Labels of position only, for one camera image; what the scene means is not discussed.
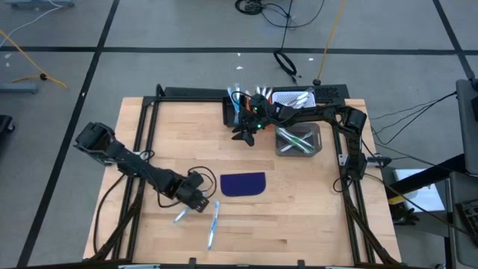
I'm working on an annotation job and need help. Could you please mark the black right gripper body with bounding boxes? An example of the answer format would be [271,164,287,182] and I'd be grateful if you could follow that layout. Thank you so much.
[242,95,279,132]

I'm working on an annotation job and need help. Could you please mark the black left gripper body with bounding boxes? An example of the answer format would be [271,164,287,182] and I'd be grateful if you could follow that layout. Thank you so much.
[175,181,205,205]

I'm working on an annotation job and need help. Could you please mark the green toothbrush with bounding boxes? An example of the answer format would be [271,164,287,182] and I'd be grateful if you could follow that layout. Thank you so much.
[283,130,317,154]
[278,127,315,153]
[282,129,317,151]
[279,130,315,153]

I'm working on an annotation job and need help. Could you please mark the orange slotted plastic basket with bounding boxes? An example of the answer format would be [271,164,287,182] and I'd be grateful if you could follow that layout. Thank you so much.
[244,95,275,130]

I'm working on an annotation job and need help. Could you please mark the black slotted plastic basket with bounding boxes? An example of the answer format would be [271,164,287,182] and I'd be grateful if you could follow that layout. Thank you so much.
[222,96,248,129]

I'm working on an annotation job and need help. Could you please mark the white perforated plastic basket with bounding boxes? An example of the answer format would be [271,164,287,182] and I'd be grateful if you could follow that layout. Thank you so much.
[271,90,318,110]

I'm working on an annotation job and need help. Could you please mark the grey plastic bin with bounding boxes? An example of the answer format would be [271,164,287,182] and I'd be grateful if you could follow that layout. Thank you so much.
[275,121,323,158]

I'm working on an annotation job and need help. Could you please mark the dark blue mat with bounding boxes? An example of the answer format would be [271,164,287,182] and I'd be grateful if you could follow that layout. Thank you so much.
[220,171,267,198]

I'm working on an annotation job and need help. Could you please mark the black long bar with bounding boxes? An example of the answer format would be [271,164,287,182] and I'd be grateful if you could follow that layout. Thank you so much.
[163,86,232,99]

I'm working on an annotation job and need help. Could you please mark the white box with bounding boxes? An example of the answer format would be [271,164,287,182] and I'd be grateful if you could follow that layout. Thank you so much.
[393,167,446,214]

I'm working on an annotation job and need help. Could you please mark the black desk beam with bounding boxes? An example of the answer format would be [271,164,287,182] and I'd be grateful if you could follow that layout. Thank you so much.
[384,152,468,195]

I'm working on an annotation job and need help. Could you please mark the black caster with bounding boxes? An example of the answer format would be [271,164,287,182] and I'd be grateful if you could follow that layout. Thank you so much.
[0,114,16,136]

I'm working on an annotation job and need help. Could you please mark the grey stand foot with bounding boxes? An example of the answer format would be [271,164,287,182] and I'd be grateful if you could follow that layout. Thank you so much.
[0,82,40,95]
[4,0,75,9]

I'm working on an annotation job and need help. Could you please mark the grey desk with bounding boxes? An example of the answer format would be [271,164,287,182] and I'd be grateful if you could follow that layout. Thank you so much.
[446,170,478,269]
[455,78,478,176]

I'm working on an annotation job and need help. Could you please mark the black keyboard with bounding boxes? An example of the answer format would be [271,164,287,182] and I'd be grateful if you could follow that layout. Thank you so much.
[455,200,478,243]

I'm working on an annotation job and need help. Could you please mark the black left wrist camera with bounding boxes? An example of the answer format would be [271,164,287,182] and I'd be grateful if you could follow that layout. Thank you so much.
[187,171,205,188]

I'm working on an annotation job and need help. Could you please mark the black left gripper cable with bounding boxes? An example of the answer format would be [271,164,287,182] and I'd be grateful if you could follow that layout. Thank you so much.
[156,166,218,208]

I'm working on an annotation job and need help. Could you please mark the black coiled cable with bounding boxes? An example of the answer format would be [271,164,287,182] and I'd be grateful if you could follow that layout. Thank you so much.
[273,49,299,85]
[234,0,264,16]

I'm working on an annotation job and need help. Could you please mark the black aluminium table frame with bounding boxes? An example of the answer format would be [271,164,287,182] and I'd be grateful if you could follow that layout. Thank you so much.
[89,84,403,267]

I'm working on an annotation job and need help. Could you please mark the yellow hanging cable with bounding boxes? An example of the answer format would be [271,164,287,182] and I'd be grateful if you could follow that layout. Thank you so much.
[312,0,348,87]

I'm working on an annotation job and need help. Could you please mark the black floor cable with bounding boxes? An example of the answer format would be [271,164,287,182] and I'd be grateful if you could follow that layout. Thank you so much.
[369,91,459,146]

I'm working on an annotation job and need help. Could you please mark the yellow floor cable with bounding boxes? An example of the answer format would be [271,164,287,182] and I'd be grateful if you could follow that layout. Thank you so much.
[0,29,69,90]

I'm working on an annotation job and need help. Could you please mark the white floor cable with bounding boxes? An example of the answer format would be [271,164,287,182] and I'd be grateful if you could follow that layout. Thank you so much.
[0,0,65,38]

